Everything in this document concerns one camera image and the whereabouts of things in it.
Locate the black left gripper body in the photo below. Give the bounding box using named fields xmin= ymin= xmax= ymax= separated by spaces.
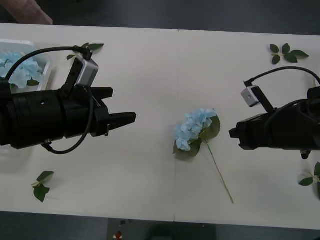
xmin=59 ymin=86 xmax=112 ymax=140

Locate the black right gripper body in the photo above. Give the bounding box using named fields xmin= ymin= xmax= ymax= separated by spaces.
xmin=236 ymin=109 xmax=283 ymax=151

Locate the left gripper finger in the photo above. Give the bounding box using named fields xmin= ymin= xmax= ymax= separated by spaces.
xmin=90 ymin=87 xmax=114 ymax=101
xmin=108 ymin=111 xmax=138 ymax=131

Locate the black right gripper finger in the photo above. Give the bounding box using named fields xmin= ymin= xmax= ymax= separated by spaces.
xmin=228 ymin=122 xmax=242 ymax=140

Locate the loose green leaf twig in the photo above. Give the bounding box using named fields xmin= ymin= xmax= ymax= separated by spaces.
xmin=31 ymin=170 xmax=55 ymax=203
xmin=269 ymin=42 xmax=311 ymax=65
xmin=298 ymin=161 xmax=320 ymax=187
xmin=66 ymin=42 xmax=105 ymax=61

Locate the shallow white box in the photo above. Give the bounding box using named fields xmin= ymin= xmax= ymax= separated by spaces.
xmin=0 ymin=38 xmax=53 ymax=173

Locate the person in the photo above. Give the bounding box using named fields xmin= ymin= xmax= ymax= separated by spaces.
xmin=0 ymin=0 xmax=54 ymax=25

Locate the dark robot torso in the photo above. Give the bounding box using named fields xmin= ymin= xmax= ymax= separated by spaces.
xmin=107 ymin=216 xmax=216 ymax=240

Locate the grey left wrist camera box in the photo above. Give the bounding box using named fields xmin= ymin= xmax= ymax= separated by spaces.
xmin=59 ymin=54 xmax=100 ymax=97

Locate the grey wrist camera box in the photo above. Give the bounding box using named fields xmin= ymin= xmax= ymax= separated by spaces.
xmin=240 ymin=84 xmax=276 ymax=112
xmin=59 ymin=54 xmax=100 ymax=97

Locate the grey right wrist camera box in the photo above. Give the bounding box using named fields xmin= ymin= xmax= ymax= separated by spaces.
xmin=240 ymin=84 xmax=276 ymax=112

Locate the black left gripper cable loop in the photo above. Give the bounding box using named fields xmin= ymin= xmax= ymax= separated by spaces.
xmin=42 ymin=87 xmax=97 ymax=155

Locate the black right camera cable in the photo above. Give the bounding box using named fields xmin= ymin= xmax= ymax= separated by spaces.
xmin=243 ymin=65 xmax=320 ymax=87

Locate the black camera cable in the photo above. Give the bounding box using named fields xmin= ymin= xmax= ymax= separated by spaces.
xmin=4 ymin=46 xmax=94 ymax=85
xmin=243 ymin=65 xmax=320 ymax=87

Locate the black left camera cable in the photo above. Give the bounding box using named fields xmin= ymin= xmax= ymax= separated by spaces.
xmin=4 ymin=46 xmax=94 ymax=85

